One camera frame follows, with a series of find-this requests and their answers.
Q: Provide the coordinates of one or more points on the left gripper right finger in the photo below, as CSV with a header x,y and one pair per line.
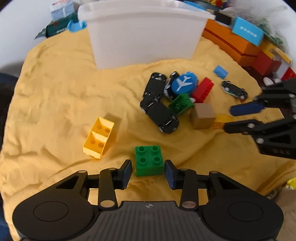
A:
x,y
185,180

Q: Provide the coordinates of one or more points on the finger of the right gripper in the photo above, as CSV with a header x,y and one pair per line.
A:
x,y
243,126
246,109

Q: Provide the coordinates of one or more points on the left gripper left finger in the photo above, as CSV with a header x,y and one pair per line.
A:
x,y
112,179

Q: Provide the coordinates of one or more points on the green red race car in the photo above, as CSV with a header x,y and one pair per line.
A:
x,y
234,91

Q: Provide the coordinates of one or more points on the green duplo block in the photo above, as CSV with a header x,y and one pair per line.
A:
x,y
149,161

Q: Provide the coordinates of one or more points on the small yellow block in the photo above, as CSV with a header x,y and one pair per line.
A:
x,y
221,120

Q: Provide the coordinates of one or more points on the white egg toy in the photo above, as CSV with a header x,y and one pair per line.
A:
x,y
267,81

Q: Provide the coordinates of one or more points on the yellow duplo block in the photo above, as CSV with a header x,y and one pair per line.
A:
x,y
98,137

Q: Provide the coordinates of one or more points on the light blue small block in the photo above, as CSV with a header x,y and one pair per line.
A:
x,y
220,72

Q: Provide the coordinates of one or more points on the red long building block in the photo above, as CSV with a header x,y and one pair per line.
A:
x,y
202,90

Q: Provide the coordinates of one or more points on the red box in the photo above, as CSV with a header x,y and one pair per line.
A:
x,y
264,65

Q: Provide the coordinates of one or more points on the orange box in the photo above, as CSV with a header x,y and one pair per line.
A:
x,y
242,51

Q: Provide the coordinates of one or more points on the green open block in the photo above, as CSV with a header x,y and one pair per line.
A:
x,y
181,104

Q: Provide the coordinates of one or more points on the blue airplane block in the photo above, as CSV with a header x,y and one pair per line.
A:
x,y
185,83

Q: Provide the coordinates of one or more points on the yellow box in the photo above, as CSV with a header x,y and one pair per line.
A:
x,y
272,50

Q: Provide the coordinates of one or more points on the black white toy car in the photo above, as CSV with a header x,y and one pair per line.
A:
x,y
168,92

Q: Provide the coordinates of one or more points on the yellow cloth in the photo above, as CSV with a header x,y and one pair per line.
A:
x,y
60,94

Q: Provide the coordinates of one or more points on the blue card box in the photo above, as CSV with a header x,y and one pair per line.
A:
x,y
247,31

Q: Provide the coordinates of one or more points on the white plastic bin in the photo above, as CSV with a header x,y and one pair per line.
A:
x,y
124,33

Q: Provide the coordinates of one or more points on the dark green case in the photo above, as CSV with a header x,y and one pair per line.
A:
x,y
57,27

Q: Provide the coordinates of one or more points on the light blue tissue pack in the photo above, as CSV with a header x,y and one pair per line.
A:
x,y
61,9

